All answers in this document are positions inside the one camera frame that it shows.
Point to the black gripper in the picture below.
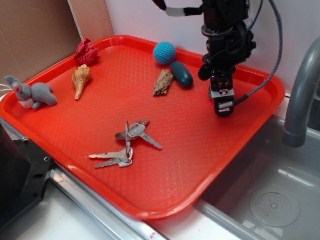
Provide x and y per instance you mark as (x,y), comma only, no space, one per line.
(229,43)

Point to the dark teal smooth stone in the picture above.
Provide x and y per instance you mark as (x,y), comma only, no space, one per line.
(182,74)

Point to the blue textured ball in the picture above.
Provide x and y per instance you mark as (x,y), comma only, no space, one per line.
(164,53)

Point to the grey sink faucet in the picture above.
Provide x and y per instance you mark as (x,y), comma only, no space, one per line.
(304,106)

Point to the red plastic tray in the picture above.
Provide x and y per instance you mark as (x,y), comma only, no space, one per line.
(150,156)

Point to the crumpled red cloth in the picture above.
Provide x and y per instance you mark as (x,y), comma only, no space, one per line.
(86,53)

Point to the tan conch seashell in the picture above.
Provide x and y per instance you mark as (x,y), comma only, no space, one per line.
(81,76)

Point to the stainless steel sink basin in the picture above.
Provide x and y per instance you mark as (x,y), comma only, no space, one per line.
(269,191)

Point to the brown cardboard panel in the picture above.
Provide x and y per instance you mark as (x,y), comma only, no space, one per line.
(37,34)

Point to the grey plush bunny toy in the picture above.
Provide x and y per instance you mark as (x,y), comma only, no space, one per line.
(32,97)

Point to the silver keys with keychain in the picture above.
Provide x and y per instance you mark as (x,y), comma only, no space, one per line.
(124,158)

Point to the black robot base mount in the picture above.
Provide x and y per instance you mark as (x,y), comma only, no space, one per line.
(24,172)

